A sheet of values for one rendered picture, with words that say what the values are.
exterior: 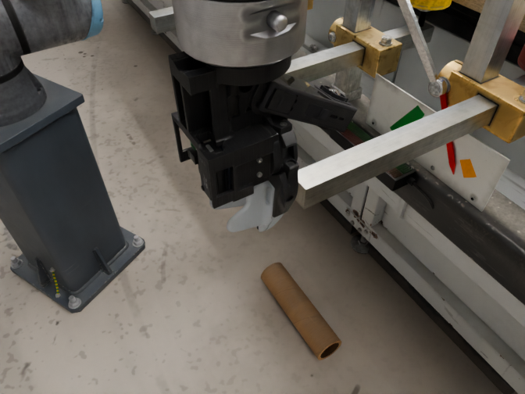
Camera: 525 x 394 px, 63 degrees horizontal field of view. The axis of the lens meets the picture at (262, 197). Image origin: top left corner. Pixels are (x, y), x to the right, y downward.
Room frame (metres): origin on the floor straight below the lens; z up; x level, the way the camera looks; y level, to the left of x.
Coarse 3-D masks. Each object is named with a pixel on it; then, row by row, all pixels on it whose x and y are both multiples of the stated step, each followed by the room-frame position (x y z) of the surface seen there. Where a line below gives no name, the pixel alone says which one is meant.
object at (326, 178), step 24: (480, 96) 0.49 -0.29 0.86; (432, 120) 0.43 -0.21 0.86; (456, 120) 0.43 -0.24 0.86; (480, 120) 0.45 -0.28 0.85; (360, 144) 0.39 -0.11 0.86; (384, 144) 0.39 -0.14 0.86; (408, 144) 0.39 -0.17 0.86; (432, 144) 0.41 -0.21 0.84; (312, 168) 0.35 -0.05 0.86; (336, 168) 0.35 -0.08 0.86; (360, 168) 0.35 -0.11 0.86; (384, 168) 0.37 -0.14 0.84; (312, 192) 0.32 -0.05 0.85; (336, 192) 0.34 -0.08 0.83
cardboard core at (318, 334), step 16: (272, 272) 0.75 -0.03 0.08; (272, 288) 0.71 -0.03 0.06; (288, 288) 0.69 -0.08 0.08; (288, 304) 0.65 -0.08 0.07; (304, 304) 0.64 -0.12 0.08; (304, 320) 0.59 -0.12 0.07; (320, 320) 0.59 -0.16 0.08; (304, 336) 0.56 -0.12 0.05; (320, 336) 0.54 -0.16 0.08; (336, 336) 0.55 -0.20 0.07; (320, 352) 0.51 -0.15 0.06
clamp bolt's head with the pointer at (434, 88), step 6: (444, 78) 0.54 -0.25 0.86; (432, 84) 0.54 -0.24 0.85; (438, 84) 0.53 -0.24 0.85; (432, 90) 0.53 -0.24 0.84; (438, 90) 0.52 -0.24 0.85; (444, 96) 0.53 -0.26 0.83; (444, 102) 0.53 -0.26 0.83; (444, 108) 0.52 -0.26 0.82; (450, 144) 0.50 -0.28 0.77; (450, 150) 0.50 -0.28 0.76; (450, 156) 0.49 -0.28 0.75; (450, 162) 0.49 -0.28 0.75
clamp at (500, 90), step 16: (448, 64) 0.56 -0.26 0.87; (448, 80) 0.54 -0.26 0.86; (464, 80) 0.52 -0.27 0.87; (496, 80) 0.51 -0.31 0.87; (448, 96) 0.53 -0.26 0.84; (464, 96) 0.51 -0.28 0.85; (496, 96) 0.47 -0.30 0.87; (512, 96) 0.47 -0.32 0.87; (496, 112) 0.47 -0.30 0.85; (512, 112) 0.45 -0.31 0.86; (496, 128) 0.46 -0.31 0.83; (512, 128) 0.44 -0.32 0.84
